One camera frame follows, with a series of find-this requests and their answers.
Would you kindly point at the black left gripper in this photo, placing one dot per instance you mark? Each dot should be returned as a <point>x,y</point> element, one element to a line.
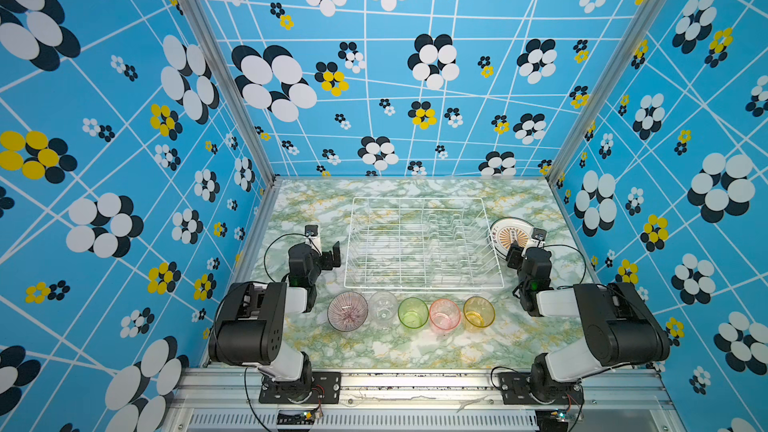
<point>324,259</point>

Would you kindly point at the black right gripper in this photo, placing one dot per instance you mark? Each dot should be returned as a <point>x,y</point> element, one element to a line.
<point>516,255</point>

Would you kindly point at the white plate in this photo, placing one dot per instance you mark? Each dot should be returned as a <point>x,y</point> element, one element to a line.
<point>506,231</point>

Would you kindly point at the striped ceramic bowl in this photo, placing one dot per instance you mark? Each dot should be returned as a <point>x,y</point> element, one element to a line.
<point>347,311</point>

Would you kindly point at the yellow glass tumbler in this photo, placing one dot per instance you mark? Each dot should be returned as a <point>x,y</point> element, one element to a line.
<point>479,312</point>

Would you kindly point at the clear glass tumbler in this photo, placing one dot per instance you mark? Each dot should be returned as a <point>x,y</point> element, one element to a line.
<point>383,307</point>

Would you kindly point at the pink glass tumbler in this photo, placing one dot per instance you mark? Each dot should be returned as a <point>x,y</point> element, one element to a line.
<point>444,316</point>

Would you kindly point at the green glass tumbler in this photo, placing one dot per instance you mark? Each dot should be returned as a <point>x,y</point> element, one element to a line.
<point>413,313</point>

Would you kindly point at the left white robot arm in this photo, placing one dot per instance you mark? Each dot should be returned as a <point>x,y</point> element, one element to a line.
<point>249,322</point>

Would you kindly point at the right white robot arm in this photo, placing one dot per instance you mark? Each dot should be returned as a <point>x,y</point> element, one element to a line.
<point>618,327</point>

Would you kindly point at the green circuit board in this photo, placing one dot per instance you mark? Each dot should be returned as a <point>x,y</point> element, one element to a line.
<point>285,418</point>

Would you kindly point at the white wire dish rack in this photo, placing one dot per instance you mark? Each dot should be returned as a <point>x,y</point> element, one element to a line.
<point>420,245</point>

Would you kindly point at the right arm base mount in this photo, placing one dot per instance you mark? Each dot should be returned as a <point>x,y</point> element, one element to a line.
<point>518,388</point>

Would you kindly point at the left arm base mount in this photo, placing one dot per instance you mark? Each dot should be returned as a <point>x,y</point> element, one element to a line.
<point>320,387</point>

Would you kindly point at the aluminium front rail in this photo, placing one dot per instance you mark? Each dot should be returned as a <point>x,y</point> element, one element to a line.
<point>220,399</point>

